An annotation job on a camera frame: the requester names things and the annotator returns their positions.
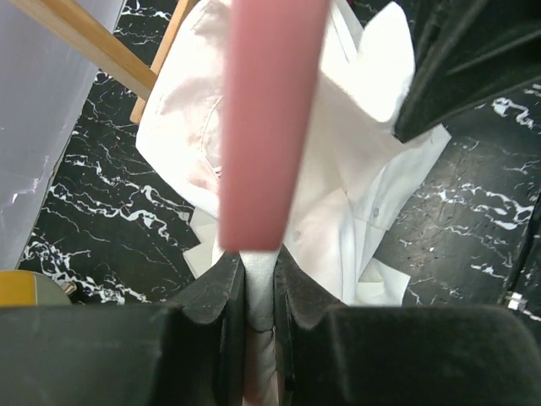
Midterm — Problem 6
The white shirt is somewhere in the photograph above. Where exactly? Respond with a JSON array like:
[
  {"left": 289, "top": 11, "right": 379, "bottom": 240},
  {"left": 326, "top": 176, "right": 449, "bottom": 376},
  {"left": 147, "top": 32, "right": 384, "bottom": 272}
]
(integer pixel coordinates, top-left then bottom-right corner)
[{"left": 136, "top": 1, "right": 450, "bottom": 405}]

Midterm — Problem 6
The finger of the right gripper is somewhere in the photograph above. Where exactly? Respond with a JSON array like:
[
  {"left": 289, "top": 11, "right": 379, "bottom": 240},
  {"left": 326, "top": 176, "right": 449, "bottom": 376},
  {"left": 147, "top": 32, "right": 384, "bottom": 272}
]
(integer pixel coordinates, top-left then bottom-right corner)
[{"left": 394, "top": 0, "right": 540, "bottom": 143}]

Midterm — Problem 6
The round pastel drawer cabinet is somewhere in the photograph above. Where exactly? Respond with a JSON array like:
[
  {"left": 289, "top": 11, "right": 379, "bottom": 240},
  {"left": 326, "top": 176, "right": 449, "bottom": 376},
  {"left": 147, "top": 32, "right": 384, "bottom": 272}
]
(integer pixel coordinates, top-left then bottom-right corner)
[{"left": 0, "top": 270, "right": 77, "bottom": 307}]

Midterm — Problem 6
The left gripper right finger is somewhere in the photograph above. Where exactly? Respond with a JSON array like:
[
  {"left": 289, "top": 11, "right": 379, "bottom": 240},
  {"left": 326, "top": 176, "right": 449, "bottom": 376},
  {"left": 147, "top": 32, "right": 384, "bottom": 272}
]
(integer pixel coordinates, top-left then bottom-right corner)
[{"left": 274, "top": 250, "right": 540, "bottom": 405}]

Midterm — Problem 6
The wooden clothes rack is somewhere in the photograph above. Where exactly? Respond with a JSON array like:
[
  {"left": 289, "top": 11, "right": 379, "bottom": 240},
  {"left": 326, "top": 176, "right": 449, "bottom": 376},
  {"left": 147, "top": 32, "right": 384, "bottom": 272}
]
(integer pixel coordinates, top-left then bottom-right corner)
[{"left": 12, "top": 0, "right": 196, "bottom": 124}]

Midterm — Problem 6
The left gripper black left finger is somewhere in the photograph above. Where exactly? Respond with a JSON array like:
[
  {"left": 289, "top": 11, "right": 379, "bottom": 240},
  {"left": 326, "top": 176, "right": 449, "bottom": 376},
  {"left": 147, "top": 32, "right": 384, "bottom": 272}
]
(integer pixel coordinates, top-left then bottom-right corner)
[{"left": 1, "top": 254, "right": 245, "bottom": 405}]

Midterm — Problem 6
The pink hanger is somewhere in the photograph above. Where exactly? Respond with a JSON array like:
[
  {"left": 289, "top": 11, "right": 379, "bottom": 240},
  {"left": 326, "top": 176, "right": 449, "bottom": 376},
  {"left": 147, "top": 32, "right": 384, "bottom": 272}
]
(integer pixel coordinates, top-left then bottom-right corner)
[{"left": 218, "top": 1, "right": 330, "bottom": 251}]

